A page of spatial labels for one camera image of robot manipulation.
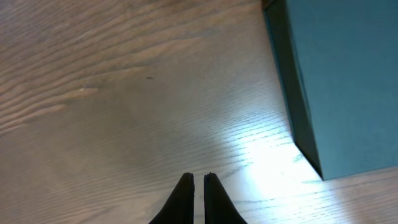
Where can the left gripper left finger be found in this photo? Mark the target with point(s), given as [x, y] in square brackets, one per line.
[179, 207]

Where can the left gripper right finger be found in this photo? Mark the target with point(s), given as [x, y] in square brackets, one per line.
[219, 209]

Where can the dark green gift box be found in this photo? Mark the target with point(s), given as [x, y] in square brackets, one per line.
[337, 63]

